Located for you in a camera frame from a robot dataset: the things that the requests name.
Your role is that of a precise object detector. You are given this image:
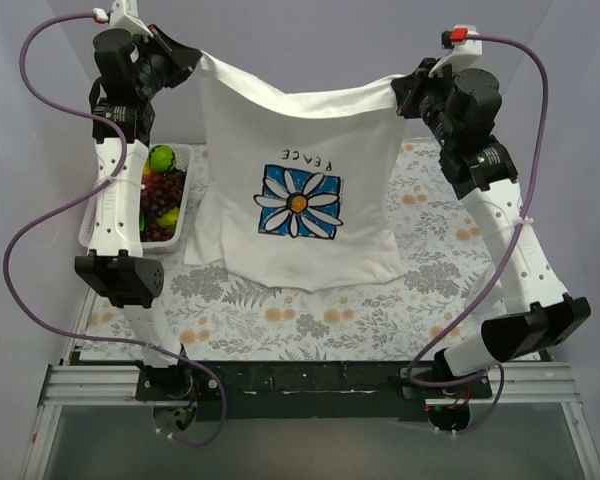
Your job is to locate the white t-shirt with flower print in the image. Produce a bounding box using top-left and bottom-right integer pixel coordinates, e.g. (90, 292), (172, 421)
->
(184, 54), (404, 292)

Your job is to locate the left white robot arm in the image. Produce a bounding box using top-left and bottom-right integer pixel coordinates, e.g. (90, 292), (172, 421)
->
(74, 25), (201, 400)

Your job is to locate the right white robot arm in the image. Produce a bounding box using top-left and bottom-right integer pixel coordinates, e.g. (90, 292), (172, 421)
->
(392, 58), (591, 398)

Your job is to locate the green toy watermelon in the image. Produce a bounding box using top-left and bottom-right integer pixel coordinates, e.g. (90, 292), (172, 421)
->
(147, 145), (176, 173)

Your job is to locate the white plastic fruit basket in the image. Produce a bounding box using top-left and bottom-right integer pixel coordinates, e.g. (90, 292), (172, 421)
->
(77, 143), (196, 254)

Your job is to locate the purple toy grape bunch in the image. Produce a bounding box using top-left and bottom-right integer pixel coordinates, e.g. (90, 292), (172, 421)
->
(139, 169), (184, 232)

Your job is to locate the yellow green toy fruit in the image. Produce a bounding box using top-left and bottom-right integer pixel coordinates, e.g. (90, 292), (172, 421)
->
(155, 208), (180, 230)

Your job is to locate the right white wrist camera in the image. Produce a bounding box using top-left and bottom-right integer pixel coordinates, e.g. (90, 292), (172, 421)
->
(429, 24), (482, 78)

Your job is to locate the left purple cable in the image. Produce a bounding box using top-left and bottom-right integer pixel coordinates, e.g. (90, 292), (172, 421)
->
(2, 10), (228, 447)

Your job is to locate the purple cable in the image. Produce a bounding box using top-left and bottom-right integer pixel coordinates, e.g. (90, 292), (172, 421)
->
(2, 10), (228, 447)
(404, 32), (549, 435)

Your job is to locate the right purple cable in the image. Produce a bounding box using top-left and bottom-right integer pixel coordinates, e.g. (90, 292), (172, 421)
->
(404, 32), (549, 435)

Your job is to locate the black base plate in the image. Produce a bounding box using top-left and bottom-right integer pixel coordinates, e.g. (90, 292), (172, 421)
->
(135, 361), (492, 421)

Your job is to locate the aluminium frame rail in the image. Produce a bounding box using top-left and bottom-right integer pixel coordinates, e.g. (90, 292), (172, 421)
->
(38, 361), (581, 406)

